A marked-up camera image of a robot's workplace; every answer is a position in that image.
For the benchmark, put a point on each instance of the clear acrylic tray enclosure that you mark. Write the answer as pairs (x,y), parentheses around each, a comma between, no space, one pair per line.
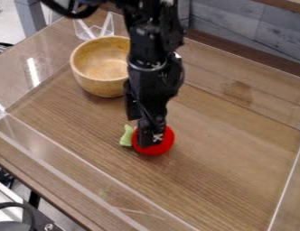
(229,178)

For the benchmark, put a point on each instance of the wooden bowl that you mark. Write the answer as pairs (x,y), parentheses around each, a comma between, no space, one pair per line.
(99,64)

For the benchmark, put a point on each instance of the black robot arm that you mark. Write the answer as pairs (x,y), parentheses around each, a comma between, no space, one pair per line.
(155,65)

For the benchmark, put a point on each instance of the red plush fruit green leaf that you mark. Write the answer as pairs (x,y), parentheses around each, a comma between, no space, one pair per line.
(128,140)

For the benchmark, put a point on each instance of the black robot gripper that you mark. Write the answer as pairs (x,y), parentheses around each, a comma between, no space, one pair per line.
(149,89)

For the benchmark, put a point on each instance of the black bracket with bolt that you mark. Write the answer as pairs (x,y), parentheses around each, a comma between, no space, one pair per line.
(44,222)

